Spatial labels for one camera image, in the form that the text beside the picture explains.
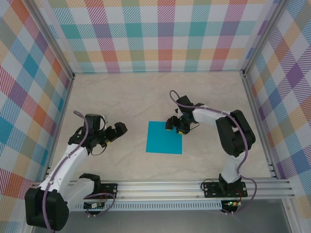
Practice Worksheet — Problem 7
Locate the aluminium side rail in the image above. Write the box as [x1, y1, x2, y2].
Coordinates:
[240, 70, 279, 180]
[42, 74, 75, 183]

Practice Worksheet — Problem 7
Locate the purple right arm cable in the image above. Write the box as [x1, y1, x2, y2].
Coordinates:
[169, 90, 258, 216]

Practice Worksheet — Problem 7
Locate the thin black base cable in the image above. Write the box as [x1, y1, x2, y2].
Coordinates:
[200, 178, 221, 193]

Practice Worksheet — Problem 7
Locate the aluminium frame post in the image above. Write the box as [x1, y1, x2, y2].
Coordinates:
[240, 0, 289, 78]
[25, 0, 75, 80]

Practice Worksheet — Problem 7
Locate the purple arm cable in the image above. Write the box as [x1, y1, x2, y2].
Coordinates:
[169, 90, 258, 216]
[42, 111, 116, 231]

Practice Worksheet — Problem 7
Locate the aluminium mounting rail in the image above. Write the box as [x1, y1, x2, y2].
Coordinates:
[26, 179, 296, 201]

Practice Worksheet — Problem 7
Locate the grey metal panel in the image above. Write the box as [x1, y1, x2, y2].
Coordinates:
[65, 210, 291, 233]

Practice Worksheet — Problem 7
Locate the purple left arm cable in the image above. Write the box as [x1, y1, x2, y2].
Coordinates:
[42, 111, 116, 231]

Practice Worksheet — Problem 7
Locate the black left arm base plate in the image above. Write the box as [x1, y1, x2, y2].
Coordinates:
[98, 183, 119, 199]

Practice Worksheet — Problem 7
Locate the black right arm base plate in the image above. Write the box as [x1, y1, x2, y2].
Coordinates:
[202, 182, 248, 199]

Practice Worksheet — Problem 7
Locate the aluminium frame leg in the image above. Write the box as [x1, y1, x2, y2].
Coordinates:
[281, 199, 298, 233]

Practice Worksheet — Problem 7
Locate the slotted grey cable duct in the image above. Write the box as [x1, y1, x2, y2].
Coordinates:
[38, 202, 224, 211]

